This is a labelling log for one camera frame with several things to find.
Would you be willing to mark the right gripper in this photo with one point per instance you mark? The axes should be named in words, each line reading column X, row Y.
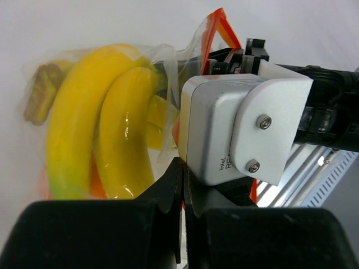
column 287, row 104

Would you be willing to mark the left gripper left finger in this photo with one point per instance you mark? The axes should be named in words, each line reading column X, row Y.
column 141, row 233

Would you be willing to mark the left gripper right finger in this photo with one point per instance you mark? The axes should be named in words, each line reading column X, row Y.
column 225, row 229

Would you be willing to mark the clear zip top bag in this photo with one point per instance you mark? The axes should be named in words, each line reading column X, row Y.
column 168, row 98

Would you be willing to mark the orange fake fruit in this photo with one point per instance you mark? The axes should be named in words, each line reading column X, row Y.
column 96, row 188

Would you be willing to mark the yellow fake bananas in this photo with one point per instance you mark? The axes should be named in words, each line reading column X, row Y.
column 98, row 120

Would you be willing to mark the white slotted cable duct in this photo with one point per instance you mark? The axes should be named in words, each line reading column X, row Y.
column 323, row 184

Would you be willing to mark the aluminium mounting rail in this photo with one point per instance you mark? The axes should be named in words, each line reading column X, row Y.
column 304, row 162

